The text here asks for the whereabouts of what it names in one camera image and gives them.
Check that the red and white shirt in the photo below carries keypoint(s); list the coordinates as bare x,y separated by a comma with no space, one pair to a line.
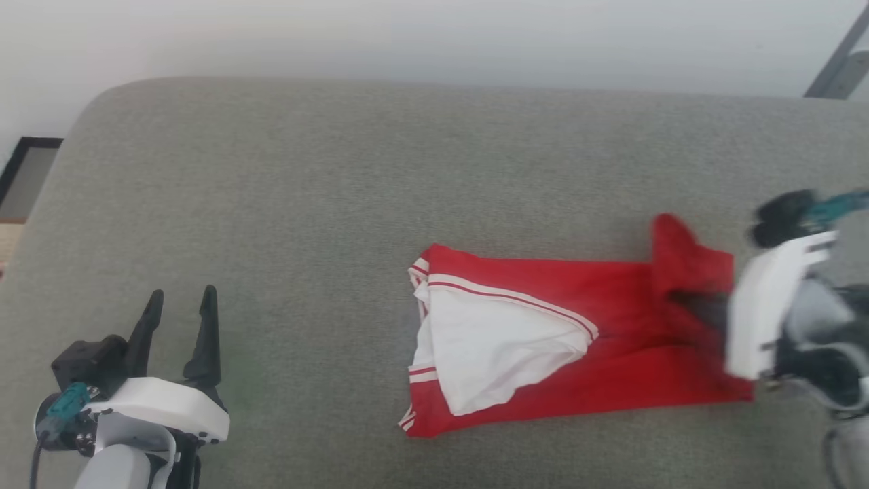
611,353

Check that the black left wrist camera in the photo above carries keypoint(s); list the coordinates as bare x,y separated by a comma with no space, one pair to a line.
85,363

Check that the grey fabric sofa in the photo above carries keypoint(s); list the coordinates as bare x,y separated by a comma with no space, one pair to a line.
339,204

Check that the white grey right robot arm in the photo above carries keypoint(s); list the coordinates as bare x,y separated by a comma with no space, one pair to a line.
828,339

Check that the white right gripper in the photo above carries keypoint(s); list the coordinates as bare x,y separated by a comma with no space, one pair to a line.
760,312

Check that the grey metal bar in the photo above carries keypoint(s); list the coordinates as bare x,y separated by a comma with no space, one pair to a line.
838,58

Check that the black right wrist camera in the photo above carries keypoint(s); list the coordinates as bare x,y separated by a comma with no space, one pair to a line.
781,217

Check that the black framed panel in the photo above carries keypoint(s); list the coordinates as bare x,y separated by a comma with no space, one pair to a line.
27,176

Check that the grey metal bracket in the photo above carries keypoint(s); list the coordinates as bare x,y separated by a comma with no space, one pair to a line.
852,78

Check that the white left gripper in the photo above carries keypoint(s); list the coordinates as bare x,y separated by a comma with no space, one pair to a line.
170,404

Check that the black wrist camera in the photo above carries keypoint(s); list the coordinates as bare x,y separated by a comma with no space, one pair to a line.
85,363
781,217

